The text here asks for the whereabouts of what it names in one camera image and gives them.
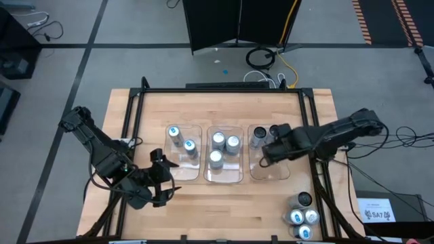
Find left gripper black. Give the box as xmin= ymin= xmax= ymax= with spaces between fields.
xmin=118 ymin=148 xmax=182 ymax=210

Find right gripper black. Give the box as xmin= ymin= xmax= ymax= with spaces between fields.
xmin=261 ymin=123 xmax=311 ymax=167

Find tall white black-lidded can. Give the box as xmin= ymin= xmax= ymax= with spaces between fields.
xmin=267 ymin=124 xmax=282 ymax=140
xmin=287 ymin=192 xmax=313 ymax=210
xmin=250 ymin=125 xmax=269 ymax=150

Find clear plastic bin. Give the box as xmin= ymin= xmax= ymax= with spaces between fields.
xmin=202 ymin=125 xmax=243 ymax=186
xmin=248 ymin=123 xmax=292 ymax=182
xmin=158 ymin=123 xmax=203 ymax=181

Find blue white Spindrift can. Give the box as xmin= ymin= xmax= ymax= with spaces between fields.
xmin=208 ymin=149 xmax=225 ymax=171
xmin=210 ymin=131 xmax=227 ymax=153
xmin=225 ymin=135 xmax=241 ymax=157

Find slim blue Red Bull can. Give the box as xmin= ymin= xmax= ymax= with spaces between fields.
xmin=281 ymin=208 xmax=306 ymax=226
xmin=290 ymin=223 xmax=315 ymax=241
xmin=167 ymin=125 xmax=186 ymax=148
xmin=182 ymin=139 xmax=200 ymax=161
xmin=302 ymin=207 xmax=321 ymax=226

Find black flat bar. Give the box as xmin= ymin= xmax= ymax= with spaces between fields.
xmin=185 ymin=81 xmax=271 ymax=90

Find white SA7 label sheet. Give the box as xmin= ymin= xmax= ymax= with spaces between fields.
xmin=357 ymin=198 xmax=397 ymax=224

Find black folding divider panel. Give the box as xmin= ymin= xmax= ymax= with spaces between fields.
xmin=182 ymin=0 xmax=302 ymax=56

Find black box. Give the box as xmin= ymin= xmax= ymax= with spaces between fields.
xmin=354 ymin=190 xmax=434 ymax=244

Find black mat orange stripes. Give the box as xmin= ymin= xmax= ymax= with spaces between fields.
xmin=351 ymin=0 xmax=434 ymax=47

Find black stand leg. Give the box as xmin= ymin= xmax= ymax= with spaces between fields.
xmin=412 ymin=45 xmax=434 ymax=85

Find black case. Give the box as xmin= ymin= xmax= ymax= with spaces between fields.
xmin=0 ymin=81 xmax=21 ymax=136

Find black cabinet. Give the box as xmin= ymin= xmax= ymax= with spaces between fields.
xmin=0 ymin=5 xmax=42 ymax=81

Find blue flat object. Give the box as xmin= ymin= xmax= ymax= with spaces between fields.
xmin=0 ymin=0 xmax=36 ymax=10

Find white floor cable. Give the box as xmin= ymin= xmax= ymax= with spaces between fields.
xmin=243 ymin=70 xmax=286 ymax=89

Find coiled black cable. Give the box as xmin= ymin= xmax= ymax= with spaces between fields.
xmin=245 ymin=46 xmax=276 ymax=71

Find black metal table frame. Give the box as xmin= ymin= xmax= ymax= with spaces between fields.
xmin=76 ymin=76 xmax=369 ymax=244

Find yellow cable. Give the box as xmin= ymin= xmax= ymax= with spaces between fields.
xmin=275 ymin=0 xmax=300 ymax=89

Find black cable bundle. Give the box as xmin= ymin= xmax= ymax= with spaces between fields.
xmin=345 ymin=125 xmax=434 ymax=160

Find black cable with plug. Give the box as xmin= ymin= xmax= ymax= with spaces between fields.
xmin=26 ymin=20 xmax=64 ymax=43

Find white cable with plug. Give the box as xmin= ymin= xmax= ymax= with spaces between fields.
xmin=9 ymin=11 xmax=50 ymax=28

